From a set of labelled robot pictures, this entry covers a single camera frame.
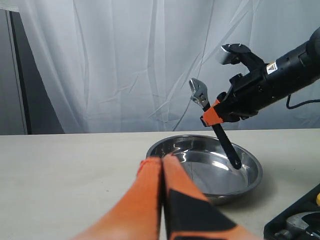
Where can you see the claw hammer with black handle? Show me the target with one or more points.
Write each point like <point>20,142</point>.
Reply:
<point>300,224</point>

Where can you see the black tool case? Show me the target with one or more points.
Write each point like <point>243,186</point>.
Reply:
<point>306,203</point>

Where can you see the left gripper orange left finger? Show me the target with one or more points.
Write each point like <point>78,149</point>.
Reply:
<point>137,215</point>

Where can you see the round stainless steel bowl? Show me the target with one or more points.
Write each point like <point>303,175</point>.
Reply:
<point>206,163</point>

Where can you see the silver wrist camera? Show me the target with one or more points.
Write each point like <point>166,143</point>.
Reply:
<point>225,55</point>

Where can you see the adjustable wrench with black handle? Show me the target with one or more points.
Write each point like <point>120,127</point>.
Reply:
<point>199,95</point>

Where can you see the yellow black tape measure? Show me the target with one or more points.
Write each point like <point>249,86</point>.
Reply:
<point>318,199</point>

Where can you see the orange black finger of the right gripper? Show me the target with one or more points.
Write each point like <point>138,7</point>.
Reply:
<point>210,116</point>

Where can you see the white backdrop curtain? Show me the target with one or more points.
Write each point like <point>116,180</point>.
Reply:
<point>124,65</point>

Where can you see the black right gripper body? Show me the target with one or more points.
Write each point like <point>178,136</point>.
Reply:
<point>248,93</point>

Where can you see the dark grey panel with frame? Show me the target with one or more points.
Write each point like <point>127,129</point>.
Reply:
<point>25,108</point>

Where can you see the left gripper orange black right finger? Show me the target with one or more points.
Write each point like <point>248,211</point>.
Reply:
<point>189,215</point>

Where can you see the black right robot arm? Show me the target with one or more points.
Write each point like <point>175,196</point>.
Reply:
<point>297,69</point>

